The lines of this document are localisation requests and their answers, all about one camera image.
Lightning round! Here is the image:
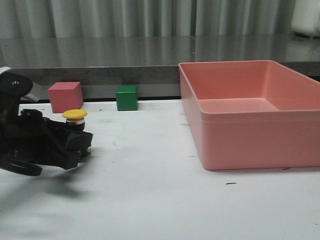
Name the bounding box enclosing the far pink cube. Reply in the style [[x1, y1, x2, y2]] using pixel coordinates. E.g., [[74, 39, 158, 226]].
[[48, 81, 84, 114]]

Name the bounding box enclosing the grey stone counter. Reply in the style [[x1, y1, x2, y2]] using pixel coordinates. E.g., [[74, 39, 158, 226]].
[[0, 34, 320, 103]]

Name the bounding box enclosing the right green cube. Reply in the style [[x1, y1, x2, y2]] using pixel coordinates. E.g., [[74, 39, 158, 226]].
[[116, 85, 138, 111]]

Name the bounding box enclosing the grey pleated curtain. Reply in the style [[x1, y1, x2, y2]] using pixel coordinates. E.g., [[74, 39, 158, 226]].
[[0, 0, 296, 40]]

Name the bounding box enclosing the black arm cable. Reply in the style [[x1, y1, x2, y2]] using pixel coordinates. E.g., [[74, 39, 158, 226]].
[[0, 156, 43, 177]]

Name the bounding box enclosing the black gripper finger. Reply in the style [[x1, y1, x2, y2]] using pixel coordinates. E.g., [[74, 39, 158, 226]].
[[48, 119, 94, 152], [53, 150, 82, 170]]

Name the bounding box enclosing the pink plastic bin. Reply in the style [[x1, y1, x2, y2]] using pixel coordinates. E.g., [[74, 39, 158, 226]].
[[178, 60, 320, 170]]

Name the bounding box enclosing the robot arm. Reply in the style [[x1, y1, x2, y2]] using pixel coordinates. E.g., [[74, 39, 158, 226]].
[[0, 67, 93, 170]]

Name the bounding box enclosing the yellow push button switch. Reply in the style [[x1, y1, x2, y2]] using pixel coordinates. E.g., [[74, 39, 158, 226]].
[[62, 109, 92, 157]]

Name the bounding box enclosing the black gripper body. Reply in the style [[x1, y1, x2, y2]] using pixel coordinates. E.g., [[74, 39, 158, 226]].
[[0, 109, 60, 167]]

